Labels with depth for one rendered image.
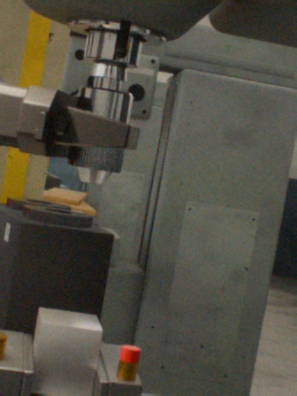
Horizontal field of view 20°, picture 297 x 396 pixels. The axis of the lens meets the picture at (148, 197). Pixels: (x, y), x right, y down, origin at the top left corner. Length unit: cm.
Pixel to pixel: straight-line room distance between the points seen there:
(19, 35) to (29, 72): 11
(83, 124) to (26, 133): 5
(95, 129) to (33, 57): 176
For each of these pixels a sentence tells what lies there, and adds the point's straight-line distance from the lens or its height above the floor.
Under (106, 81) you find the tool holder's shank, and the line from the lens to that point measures 71.
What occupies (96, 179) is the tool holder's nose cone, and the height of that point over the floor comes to 118.
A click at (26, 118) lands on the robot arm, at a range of 67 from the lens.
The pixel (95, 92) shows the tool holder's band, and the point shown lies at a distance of 70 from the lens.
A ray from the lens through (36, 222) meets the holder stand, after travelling 102.
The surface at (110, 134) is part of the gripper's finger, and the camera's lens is 69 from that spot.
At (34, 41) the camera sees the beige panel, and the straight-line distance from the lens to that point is 245.
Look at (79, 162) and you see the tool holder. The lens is 70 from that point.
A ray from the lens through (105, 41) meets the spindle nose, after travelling 70.
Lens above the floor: 121
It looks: 3 degrees down
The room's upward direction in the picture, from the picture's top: 10 degrees clockwise
